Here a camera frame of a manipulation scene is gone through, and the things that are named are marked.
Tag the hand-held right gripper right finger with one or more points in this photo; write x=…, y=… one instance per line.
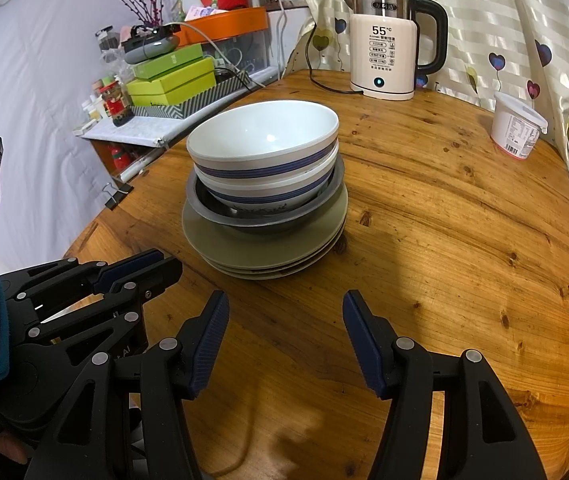
x=364, y=345

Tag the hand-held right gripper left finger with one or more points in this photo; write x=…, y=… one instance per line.
x=209, y=345

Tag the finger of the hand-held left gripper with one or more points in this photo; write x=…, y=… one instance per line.
x=164, y=275
x=132, y=265

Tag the stainless steel bowl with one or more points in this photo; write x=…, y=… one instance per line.
x=204, y=207

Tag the cream plate with blue pattern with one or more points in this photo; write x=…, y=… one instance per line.
x=269, y=275

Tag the olive green patterned plate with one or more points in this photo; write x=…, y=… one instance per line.
x=274, y=247
x=264, y=266

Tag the white bowl with blue band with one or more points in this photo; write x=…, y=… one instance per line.
x=264, y=130
x=264, y=195

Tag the black binder clip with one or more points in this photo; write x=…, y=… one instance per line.
x=117, y=197

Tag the red bottle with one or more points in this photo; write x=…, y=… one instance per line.
x=120, y=157

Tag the white shelf board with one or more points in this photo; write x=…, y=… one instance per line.
x=134, y=132

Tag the red figurine jar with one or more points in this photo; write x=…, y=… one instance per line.
x=116, y=105

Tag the black white striped box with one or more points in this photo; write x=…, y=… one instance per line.
x=199, y=100

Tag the lime green flat box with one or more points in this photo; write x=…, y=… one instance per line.
x=174, y=85

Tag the dark green flat box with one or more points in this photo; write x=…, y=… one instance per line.
x=169, y=62

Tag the grey handheld device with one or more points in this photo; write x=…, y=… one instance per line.
x=152, y=45

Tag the glass jar with black lid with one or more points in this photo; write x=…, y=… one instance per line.
x=108, y=40

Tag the clear box with orange lid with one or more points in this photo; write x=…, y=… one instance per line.
x=229, y=25

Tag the white plastic tub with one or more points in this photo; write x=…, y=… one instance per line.
x=516, y=127

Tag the white electric kettle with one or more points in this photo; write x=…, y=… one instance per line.
x=382, y=55

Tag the heart patterned curtain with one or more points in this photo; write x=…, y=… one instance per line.
x=514, y=10

